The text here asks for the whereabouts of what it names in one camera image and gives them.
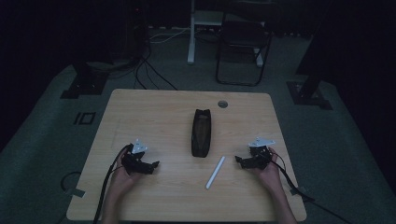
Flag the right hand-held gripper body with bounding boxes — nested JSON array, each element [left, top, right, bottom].
[[247, 136, 276, 171]]

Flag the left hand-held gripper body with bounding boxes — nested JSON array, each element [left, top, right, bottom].
[[120, 138, 149, 175]]

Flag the white pen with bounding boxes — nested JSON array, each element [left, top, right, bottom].
[[205, 155, 226, 190]]

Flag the black pencil case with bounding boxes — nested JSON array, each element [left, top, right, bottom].
[[191, 108, 213, 159]]

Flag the person's left hand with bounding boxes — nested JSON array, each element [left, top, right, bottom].
[[109, 147, 143, 192]]

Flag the person's right hand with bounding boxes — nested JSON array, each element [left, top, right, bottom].
[[252, 147, 284, 191]]

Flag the grey tape piece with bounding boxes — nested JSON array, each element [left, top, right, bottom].
[[290, 186, 308, 197], [64, 187, 86, 199]]

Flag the black folding chair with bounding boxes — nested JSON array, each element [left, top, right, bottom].
[[215, 12, 274, 88]]

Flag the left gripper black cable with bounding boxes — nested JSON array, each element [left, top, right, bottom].
[[92, 143, 133, 224]]

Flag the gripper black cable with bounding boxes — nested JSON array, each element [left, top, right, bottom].
[[268, 150, 353, 224], [92, 143, 133, 224]]

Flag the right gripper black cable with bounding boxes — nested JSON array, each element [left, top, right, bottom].
[[268, 150, 353, 224]]

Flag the black cable loop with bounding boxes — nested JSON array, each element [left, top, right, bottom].
[[60, 170, 82, 192]]

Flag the black stand with base plate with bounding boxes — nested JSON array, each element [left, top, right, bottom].
[[60, 61, 110, 100], [286, 0, 333, 111]]

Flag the black floor cables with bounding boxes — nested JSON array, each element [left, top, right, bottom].
[[106, 46, 179, 91]]

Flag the white floor cable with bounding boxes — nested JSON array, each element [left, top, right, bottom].
[[148, 26, 191, 44]]

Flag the white desk frame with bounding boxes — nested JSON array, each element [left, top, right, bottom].
[[186, 0, 265, 68]]

